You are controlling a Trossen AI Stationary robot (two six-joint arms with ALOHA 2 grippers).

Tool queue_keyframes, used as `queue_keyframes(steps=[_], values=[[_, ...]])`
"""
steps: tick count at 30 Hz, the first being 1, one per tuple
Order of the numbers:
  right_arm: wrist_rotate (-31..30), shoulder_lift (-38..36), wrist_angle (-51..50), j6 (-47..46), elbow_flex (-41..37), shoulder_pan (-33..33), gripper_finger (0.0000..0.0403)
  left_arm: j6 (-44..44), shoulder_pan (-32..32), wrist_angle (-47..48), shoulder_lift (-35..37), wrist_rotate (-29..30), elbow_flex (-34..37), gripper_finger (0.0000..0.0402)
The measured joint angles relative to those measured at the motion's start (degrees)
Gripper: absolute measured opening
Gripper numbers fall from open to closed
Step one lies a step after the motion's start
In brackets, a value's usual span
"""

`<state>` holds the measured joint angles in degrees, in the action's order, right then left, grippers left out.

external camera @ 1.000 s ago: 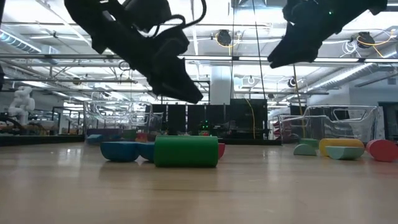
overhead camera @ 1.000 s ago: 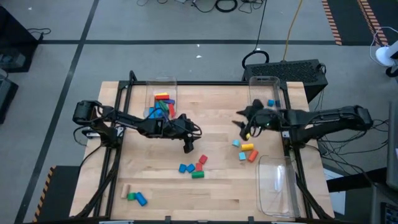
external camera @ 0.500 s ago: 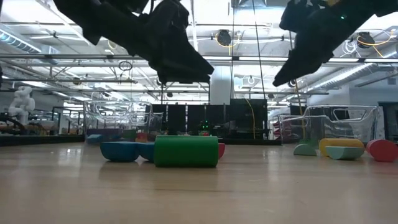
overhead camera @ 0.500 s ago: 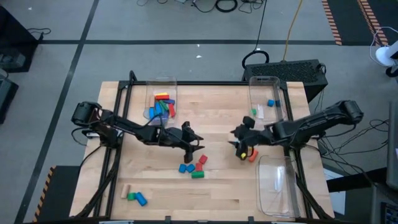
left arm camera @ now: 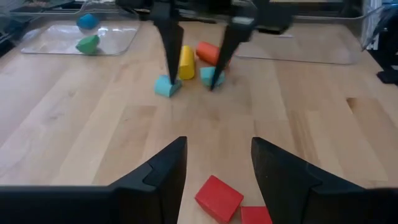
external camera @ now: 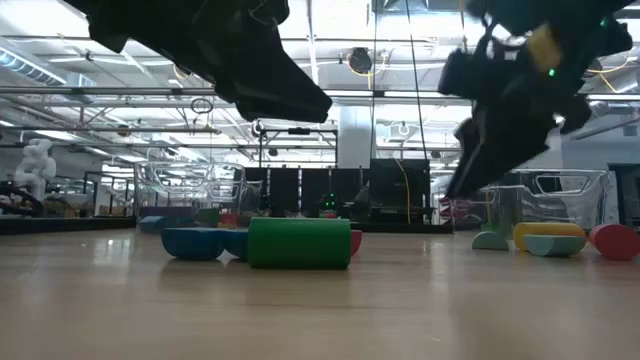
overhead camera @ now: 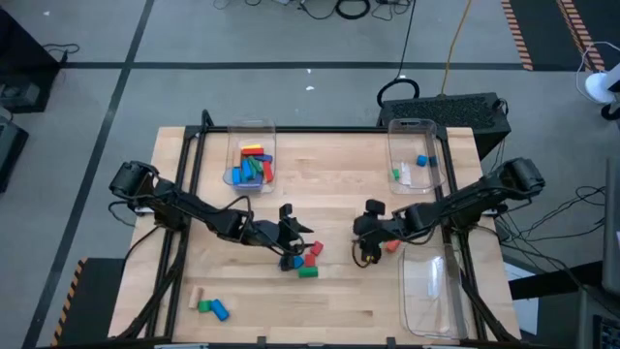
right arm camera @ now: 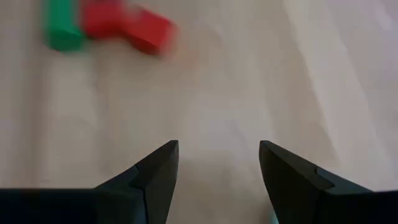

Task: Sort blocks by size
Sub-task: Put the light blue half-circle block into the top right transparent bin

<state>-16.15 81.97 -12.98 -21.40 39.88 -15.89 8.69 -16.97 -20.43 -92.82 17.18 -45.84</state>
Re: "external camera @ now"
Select clear plastic bin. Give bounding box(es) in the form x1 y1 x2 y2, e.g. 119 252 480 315
132 160 264 232
452 168 612 232

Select navy rectangular bar block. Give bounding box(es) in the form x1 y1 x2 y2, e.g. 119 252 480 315
138 205 199 221

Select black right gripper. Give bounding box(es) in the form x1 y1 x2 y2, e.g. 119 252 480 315
438 19 634 200

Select black round ceiling fixture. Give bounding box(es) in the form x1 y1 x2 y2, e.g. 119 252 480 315
348 46 374 75

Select blue rectangular bar block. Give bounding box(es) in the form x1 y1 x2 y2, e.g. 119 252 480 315
138 215 169 234

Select black computer case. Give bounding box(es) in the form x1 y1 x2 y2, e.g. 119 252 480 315
368 158 432 225

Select white humanoid robot figure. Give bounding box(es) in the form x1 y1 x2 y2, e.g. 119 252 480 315
12 137 59 201

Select light cyan small block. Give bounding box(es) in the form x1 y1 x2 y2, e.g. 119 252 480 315
471 230 511 252
523 234 587 259

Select yellow cable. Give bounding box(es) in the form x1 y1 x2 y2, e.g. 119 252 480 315
392 158 412 225

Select blue small block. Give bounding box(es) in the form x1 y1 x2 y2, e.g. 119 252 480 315
160 227 226 262

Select black partition panels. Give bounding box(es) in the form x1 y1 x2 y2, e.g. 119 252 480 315
243 166 371 219

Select black background rig frame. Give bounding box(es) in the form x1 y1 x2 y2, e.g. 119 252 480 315
257 127 340 169

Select black cabinet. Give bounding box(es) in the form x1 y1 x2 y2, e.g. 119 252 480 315
607 162 640 226

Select green rectangular bar block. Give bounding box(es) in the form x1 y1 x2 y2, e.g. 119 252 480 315
197 208 221 229

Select green cylinder block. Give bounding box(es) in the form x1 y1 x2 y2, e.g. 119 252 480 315
246 216 353 271

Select orange cylinder block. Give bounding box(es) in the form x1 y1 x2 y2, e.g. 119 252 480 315
587 223 640 262

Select yellow cable tag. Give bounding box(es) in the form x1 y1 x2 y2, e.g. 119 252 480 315
527 24 561 74

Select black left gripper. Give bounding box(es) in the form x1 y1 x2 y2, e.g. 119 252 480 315
149 0 334 123

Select black hanging cable loop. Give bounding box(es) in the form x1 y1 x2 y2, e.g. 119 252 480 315
189 96 215 115

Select black aluminium table frame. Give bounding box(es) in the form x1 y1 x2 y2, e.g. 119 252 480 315
0 214 454 236

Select yellow cylinder block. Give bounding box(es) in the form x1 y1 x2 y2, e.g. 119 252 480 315
512 221 587 253

